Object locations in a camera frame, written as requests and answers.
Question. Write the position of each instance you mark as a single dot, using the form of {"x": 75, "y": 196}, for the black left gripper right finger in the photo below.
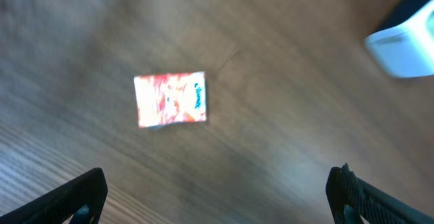
{"x": 353, "y": 200}

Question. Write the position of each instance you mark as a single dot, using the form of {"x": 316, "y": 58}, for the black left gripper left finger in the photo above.
{"x": 80, "y": 200}

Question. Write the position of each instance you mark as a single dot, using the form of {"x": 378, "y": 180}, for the red tissue pack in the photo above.
{"x": 170, "y": 98}

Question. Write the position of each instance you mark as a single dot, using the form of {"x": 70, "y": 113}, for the white barcode scanner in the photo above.
{"x": 403, "y": 42}

